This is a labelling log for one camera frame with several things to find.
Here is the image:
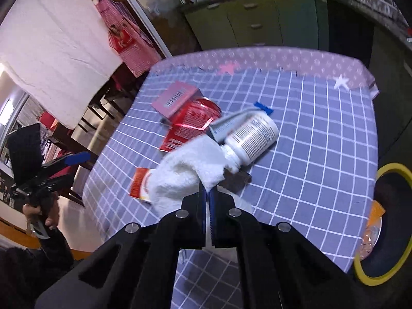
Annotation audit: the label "white paper towel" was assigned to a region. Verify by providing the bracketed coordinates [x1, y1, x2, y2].
[147, 135, 229, 218]

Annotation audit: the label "white plastic pill bottle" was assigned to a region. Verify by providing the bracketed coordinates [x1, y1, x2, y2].
[221, 111, 279, 174]

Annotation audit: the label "red soda can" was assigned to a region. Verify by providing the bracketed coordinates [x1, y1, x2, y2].
[159, 98, 221, 152]

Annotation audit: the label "yellow rimmed trash bin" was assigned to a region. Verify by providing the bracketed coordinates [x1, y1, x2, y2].
[353, 162, 411, 287]

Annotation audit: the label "green kitchen cabinets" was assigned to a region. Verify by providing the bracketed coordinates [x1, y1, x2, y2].
[183, 0, 329, 51]

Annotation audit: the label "person left hand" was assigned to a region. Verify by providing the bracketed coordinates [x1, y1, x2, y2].
[22, 190, 62, 231]

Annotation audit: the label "red white paper carton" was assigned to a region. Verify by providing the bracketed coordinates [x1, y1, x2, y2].
[129, 167, 154, 204]

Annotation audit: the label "toothpaste tube blue cap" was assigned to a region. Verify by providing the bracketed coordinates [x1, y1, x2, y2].
[206, 102, 273, 144]

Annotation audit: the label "pink cardboard box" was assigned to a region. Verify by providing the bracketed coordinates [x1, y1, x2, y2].
[151, 82, 202, 120]

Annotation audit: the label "blue checked tablecloth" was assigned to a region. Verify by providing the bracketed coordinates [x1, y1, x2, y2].
[83, 47, 378, 308]

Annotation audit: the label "red checked hanging apron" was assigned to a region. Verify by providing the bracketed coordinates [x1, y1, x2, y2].
[95, 0, 161, 77]

